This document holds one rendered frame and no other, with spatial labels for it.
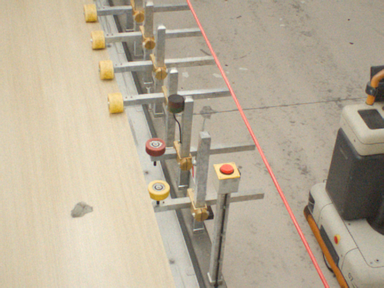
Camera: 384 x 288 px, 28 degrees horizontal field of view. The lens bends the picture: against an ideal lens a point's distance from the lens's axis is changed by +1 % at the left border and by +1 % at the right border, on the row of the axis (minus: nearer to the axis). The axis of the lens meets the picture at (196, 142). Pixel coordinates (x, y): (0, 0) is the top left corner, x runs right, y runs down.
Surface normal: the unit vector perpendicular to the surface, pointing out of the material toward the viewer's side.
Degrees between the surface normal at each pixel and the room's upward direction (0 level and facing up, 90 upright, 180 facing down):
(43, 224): 0
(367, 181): 90
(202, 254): 0
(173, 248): 0
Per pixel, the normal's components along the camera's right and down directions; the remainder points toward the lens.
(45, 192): 0.06, -0.78
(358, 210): 0.24, 0.62
